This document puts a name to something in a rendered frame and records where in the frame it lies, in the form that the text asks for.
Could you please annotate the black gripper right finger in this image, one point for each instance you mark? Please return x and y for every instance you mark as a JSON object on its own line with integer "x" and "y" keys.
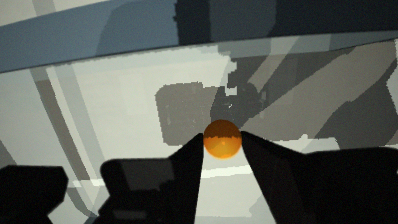
{"x": 292, "y": 182}

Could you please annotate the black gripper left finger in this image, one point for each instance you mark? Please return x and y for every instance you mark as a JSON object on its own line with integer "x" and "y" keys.
{"x": 178, "y": 176}

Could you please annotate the clear low corner walls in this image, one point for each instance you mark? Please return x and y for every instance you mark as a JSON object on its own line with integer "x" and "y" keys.
{"x": 28, "y": 135}

